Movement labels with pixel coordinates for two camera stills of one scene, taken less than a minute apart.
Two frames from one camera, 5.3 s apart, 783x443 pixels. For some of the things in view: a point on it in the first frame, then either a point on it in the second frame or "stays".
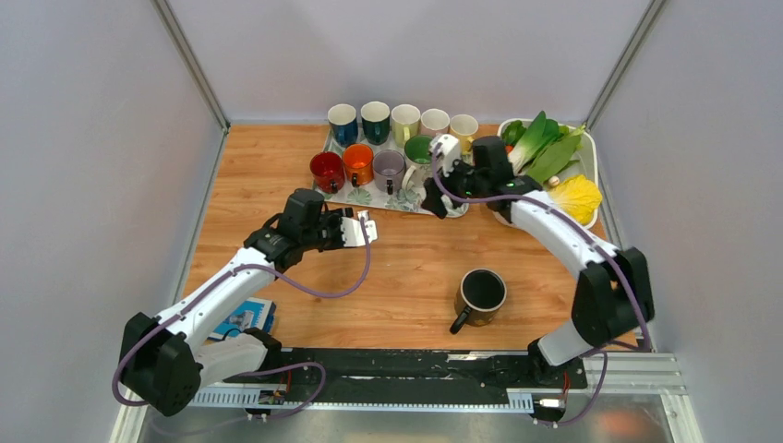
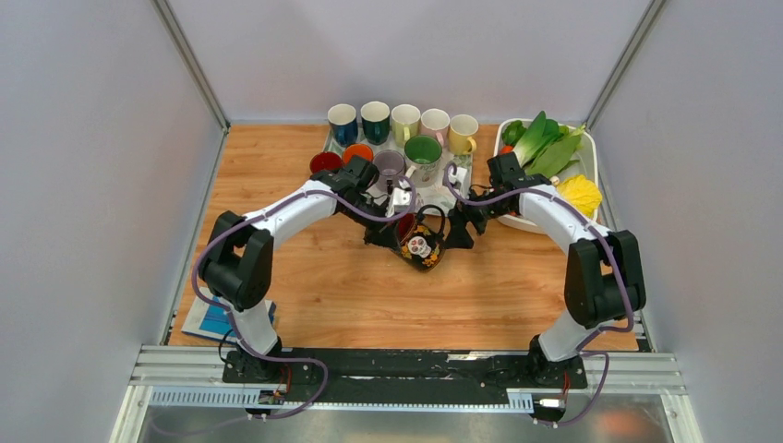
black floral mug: (481, 293) → (419, 246)
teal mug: (376, 118) stays
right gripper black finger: (433, 201) → (459, 236)
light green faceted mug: (405, 123) stays
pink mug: (434, 121) stays
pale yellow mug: (463, 127) stays
